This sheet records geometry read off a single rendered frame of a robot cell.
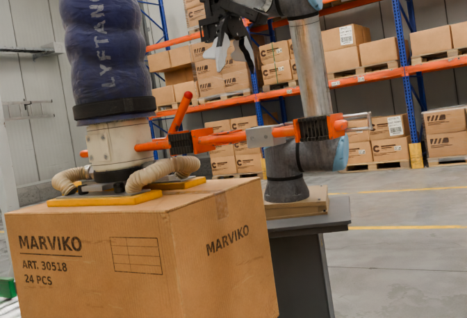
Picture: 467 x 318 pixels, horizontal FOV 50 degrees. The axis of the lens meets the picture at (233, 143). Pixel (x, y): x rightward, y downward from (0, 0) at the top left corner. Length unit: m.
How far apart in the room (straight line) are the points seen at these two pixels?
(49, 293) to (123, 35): 0.70
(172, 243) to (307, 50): 1.01
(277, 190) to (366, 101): 7.95
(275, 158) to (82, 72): 0.94
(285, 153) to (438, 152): 6.40
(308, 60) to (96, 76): 0.84
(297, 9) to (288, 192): 0.71
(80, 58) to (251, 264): 0.70
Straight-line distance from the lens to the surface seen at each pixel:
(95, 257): 1.27
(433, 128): 8.25
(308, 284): 2.07
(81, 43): 1.36
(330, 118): 1.02
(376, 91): 9.84
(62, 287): 1.40
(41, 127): 12.66
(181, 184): 1.36
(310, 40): 1.85
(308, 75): 1.87
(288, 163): 2.00
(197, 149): 1.20
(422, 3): 9.72
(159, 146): 1.29
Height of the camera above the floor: 1.17
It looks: 2 degrees down
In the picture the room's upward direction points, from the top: 9 degrees counter-clockwise
